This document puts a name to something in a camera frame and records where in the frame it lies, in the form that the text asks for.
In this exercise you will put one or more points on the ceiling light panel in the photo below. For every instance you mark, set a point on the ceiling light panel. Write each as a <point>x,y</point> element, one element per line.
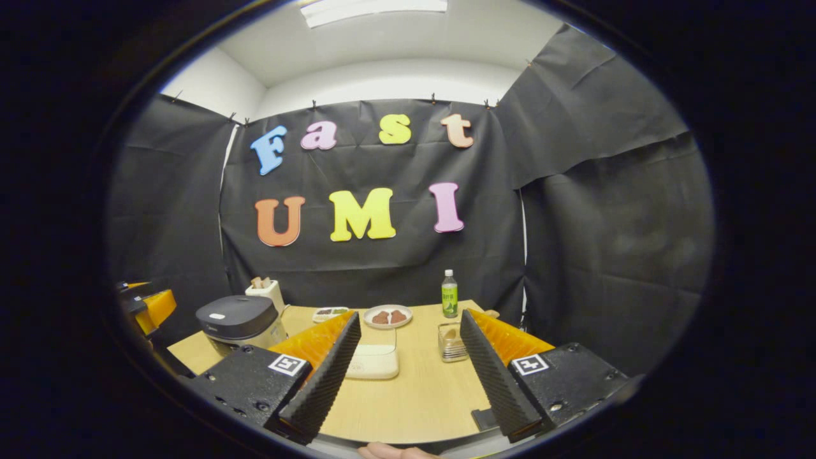
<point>376,9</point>

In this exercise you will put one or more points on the black backdrop cloth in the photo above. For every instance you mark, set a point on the black backdrop cloth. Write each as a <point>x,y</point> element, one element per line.
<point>605,255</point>

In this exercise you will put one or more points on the clear glass container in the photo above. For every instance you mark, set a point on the clear glass container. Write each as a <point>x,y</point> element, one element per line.
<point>376,335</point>

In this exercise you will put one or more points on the white toaster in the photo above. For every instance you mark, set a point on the white toaster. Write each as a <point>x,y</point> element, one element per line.
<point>271,296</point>

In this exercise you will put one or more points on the white divided bean dish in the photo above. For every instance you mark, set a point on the white divided bean dish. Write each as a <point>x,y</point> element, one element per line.
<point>330,314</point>

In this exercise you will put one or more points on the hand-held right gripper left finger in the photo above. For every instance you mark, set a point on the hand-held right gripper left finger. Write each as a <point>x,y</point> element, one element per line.
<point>319,382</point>

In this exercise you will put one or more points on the green drink bottle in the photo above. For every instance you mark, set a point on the green drink bottle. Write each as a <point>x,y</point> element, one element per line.
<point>449,299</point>

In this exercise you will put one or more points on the brown meat piece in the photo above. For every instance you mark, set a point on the brown meat piece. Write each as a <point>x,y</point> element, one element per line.
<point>398,317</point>
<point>380,317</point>

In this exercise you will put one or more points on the white round plate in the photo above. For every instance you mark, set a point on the white round plate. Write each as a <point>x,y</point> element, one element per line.
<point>389,326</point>

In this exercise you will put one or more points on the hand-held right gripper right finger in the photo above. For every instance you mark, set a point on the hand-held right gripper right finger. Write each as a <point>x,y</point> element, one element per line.
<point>497,382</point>

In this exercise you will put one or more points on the dark grey rice cooker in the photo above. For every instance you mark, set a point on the dark grey rice cooker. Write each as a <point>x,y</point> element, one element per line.
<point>236,315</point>

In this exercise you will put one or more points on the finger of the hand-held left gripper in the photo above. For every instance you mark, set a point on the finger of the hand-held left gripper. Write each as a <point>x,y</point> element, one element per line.
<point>156,309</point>

